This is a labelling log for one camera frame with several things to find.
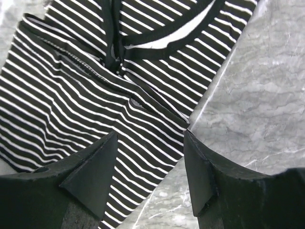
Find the black white striped tank top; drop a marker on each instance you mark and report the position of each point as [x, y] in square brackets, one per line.
[135, 67]

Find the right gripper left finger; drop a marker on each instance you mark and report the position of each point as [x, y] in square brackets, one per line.
[69, 194]

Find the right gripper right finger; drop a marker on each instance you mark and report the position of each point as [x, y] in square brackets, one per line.
[226, 195]

